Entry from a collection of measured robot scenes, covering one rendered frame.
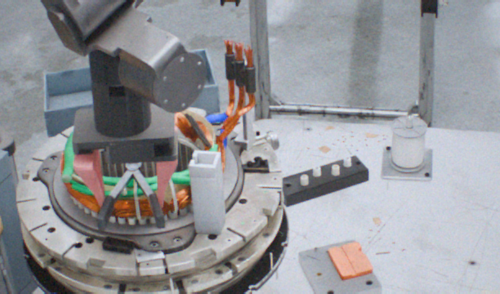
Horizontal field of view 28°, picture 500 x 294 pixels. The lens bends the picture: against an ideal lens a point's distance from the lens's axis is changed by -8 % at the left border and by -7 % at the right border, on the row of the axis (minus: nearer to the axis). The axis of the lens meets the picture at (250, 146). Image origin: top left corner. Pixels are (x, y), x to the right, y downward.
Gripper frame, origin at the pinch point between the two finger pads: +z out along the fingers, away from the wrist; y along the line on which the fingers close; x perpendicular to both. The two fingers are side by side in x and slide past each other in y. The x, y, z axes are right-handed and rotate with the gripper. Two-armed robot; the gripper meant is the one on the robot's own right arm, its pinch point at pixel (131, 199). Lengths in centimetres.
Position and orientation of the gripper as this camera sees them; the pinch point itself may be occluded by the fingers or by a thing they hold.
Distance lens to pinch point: 110.0
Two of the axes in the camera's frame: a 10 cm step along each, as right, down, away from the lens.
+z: 0.3, 8.4, 5.4
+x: -0.6, -5.3, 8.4
